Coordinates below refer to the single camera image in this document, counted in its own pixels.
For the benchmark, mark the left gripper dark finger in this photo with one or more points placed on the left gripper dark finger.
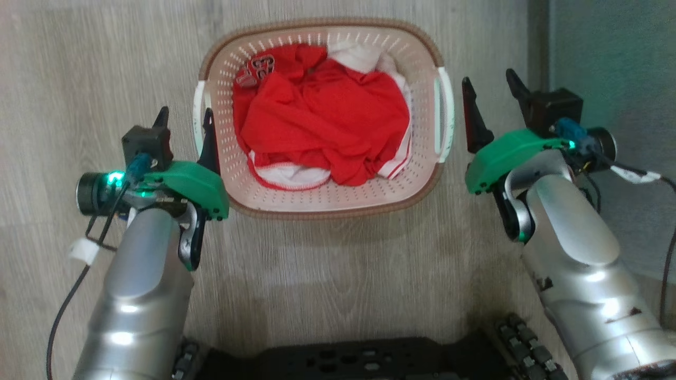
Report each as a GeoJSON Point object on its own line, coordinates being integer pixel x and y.
{"type": "Point", "coordinates": [163, 117]}
{"type": "Point", "coordinates": [209, 142]}

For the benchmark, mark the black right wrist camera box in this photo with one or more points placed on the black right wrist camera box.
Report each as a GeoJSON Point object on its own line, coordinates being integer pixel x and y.
{"type": "Point", "coordinates": [554, 111]}

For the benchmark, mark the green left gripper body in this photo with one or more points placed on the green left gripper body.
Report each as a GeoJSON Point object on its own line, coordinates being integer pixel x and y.
{"type": "Point", "coordinates": [193, 184]}

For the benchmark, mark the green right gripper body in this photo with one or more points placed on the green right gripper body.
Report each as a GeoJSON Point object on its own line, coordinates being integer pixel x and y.
{"type": "Point", "coordinates": [504, 155]}

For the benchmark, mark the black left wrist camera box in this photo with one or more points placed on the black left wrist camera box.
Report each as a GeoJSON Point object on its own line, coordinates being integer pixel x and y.
{"type": "Point", "coordinates": [147, 145]}

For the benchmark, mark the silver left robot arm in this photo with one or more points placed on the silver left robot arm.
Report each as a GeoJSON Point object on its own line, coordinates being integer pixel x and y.
{"type": "Point", "coordinates": [140, 285]}

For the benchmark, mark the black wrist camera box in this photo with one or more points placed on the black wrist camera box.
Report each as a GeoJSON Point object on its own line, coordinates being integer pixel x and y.
{"type": "Point", "coordinates": [147, 145]}
{"type": "Point", "coordinates": [554, 111]}

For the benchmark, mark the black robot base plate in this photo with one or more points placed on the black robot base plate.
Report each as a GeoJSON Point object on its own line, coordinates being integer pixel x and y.
{"type": "Point", "coordinates": [348, 361]}

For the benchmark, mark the red jersey garment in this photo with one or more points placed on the red jersey garment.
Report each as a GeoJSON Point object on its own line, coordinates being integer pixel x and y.
{"type": "Point", "coordinates": [322, 121]}

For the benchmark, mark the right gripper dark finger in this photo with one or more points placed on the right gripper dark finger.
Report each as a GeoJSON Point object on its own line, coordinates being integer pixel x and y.
{"type": "Point", "coordinates": [518, 89]}
{"type": "Point", "coordinates": [474, 124]}

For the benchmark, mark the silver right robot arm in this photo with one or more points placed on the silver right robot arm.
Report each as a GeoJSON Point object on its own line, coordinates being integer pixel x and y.
{"type": "Point", "coordinates": [575, 253]}

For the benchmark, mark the beige perforated plastic laundry basket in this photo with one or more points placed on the beige perforated plastic laundry basket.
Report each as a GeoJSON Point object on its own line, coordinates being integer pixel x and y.
{"type": "Point", "coordinates": [327, 198]}

